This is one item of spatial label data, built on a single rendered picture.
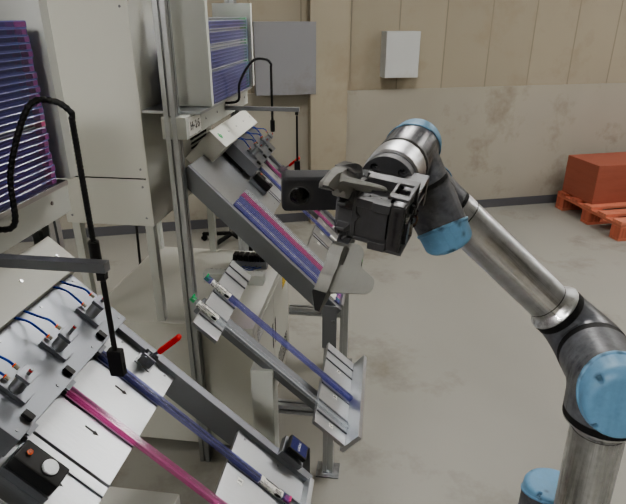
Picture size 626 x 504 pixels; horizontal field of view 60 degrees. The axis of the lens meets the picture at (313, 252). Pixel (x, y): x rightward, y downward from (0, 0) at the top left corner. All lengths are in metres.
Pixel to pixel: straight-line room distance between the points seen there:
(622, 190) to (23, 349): 5.03
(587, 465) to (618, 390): 0.17
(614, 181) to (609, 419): 4.50
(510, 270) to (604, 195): 4.41
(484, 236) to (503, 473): 1.62
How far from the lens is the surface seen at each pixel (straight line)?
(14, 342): 0.99
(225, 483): 1.15
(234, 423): 1.24
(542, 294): 1.01
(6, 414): 0.92
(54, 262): 0.85
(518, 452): 2.56
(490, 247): 0.95
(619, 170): 5.37
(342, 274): 0.61
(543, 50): 5.37
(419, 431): 2.55
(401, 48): 4.64
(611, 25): 5.73
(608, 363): 0.94
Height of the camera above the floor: 1.67
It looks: 23 degrees down
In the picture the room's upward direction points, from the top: straight up
